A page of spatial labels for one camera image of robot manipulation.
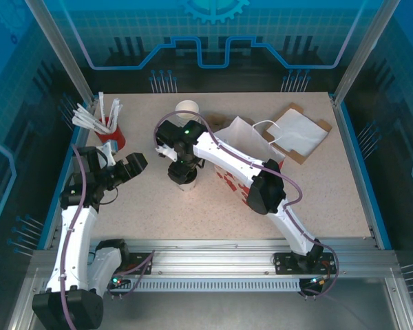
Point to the aluminium frame post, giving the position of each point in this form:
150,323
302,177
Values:
365,58
67,58

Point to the black cup lid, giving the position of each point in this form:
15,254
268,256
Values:
192,176

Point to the aluminium frame rail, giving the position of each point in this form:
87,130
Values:
210,261

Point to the white paper coffee cup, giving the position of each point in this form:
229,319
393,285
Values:
187,186

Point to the grey metal base panel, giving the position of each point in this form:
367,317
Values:
210,313

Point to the red straw holder cup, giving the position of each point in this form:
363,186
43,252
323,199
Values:
115,137

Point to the aluminium side rail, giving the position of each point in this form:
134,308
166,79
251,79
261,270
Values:
345,137
57,233

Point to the white napkin on cardboard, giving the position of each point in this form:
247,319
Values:
325,125

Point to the red white paper bag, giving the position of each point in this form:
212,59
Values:
234,178

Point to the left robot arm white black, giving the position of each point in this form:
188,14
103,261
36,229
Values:
77,240

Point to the white paper napkin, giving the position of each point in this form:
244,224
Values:
303,130

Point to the small controller board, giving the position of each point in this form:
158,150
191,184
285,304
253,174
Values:
118,280
318,281

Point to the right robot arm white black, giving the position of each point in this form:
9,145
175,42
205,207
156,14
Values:
227,154

